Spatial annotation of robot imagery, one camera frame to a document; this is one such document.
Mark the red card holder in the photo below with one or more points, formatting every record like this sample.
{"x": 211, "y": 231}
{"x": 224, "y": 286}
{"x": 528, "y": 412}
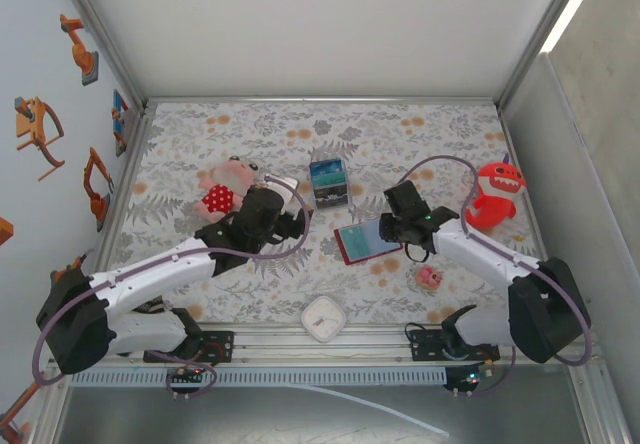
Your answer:
{"x": 360, "y": 256}

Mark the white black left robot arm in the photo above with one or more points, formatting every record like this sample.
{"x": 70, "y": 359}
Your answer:
{"x": 150, "y": 271}

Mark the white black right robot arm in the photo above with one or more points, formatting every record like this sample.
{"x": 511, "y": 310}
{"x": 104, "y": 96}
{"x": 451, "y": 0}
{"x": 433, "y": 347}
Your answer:
{"x": 480, "y": 249}

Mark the teal credit card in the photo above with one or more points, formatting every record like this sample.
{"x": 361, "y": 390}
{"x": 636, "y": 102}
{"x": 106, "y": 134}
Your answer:
{"x": 360, "y": 239}
{"x": 327, "y": 180}

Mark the black VIP credit card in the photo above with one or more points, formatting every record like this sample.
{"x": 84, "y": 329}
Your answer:
{"x": 330, "y": 200}

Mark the clear acrylic card organizer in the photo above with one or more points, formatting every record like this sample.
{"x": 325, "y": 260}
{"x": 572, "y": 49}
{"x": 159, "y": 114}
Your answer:
{"x": 330, "y": 184}

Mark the blue VIP credit card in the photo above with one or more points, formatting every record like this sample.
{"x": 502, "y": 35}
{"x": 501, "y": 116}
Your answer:
{"x": 325, "y": 168}

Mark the pink plush toy red dress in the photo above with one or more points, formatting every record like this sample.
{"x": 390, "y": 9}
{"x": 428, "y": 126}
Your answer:
{"x": 220, "y": 196}

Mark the small pink pig figure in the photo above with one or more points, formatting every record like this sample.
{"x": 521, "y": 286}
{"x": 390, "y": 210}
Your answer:
{"x": 430, "y": 278}

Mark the red shark plush toy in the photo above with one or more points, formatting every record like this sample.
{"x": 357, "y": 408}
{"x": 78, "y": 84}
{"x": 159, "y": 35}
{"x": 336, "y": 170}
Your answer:
{"x": 495, "y": 194}

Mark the floral patterned table mat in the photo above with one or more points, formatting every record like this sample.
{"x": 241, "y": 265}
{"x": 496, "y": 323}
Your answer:
{"x": 280, "y": 129}

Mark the white square clock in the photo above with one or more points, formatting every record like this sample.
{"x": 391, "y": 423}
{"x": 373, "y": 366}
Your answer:
{"x": 324, "y": 319}

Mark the striped black white cloth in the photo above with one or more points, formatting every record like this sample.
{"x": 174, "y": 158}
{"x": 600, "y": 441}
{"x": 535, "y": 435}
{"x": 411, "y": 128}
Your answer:
{"x": 150, "y": 308}

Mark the black round circuit board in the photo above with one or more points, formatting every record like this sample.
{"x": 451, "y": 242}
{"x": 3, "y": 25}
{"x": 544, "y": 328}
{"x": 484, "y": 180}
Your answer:
{"x": 467, "y": 379}

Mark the blue orange robot sticker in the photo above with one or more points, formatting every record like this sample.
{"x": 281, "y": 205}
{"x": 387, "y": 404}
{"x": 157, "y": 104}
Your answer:
{"x": 119, "y": 114}

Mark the small green circuit board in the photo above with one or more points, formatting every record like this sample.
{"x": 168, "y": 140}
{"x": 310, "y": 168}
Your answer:
{"x": 186, "y": 375}

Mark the white plastic tube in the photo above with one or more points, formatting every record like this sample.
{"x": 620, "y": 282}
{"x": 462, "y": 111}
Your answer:
{"x": 380, "y": 406}

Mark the small orange robot sticker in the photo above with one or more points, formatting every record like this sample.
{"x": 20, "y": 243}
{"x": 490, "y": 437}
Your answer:
{"x": 70, "y": 266}

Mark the orange claw gripper sticker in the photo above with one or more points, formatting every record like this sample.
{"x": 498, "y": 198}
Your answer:
{"x": 35, "y": 119}

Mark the orange block sticker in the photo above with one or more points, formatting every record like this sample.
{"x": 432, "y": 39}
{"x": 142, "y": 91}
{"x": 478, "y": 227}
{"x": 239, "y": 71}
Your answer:
{"x": 5, "y": 231}

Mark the white light strip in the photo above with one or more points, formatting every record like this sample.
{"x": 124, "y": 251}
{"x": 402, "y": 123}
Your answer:
{"x": 570, "y": 9}

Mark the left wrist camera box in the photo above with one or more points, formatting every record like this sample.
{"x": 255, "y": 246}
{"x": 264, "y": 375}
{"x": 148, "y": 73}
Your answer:
{"x": 282, "y": 184}

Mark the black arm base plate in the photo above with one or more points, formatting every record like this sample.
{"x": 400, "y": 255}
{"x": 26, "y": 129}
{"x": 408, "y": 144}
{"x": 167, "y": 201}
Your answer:
{"x": 425, "y": 344}
{"x": 220, "y": 344}

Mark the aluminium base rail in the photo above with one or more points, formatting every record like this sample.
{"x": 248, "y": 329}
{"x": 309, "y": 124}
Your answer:
{"x": 360, "y": 349}

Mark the aluminium enclosure frame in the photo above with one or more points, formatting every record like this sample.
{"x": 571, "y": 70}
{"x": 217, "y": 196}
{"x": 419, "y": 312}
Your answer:
{"x": 320, "y": 99}

